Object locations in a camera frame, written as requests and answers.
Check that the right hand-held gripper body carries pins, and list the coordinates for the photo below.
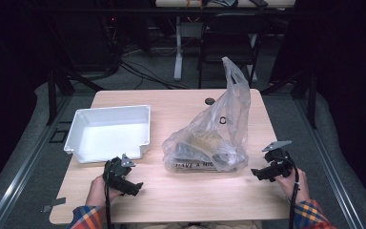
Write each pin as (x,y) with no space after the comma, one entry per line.
(281,165)

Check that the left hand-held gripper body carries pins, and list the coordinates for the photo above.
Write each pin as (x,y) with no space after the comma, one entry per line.
(116,175)

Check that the white plastic bin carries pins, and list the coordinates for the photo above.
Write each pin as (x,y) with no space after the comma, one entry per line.
(111,140)

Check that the yellow snack packet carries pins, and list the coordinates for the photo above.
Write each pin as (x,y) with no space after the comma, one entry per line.
(206,140)

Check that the clear plastic bag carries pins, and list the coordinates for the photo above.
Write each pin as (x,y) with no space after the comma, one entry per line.
(232,105)

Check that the person's left hand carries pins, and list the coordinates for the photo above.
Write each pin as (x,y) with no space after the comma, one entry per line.
(97,192)

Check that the person's right hand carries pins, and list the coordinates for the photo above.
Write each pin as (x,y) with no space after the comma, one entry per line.
(298,187)

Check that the dark packet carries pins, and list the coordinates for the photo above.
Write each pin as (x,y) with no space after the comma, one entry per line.
(224,160)

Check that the black metal stand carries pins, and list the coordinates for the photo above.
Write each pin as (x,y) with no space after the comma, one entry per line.
(313,101)
(52,95)

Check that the black table grommet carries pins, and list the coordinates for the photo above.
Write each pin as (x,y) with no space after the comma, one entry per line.
(210,101)

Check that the dark equipment with red light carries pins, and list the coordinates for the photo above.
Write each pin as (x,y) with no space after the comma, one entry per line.
(111,38)

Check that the black folding chair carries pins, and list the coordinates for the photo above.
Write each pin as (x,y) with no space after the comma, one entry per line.
(232,35)

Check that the dark flat object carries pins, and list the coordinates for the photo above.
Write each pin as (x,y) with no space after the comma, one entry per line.
(259,3)

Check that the aluminium floor rail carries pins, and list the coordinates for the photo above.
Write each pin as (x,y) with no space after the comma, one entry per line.
(330,171)
(22,171)

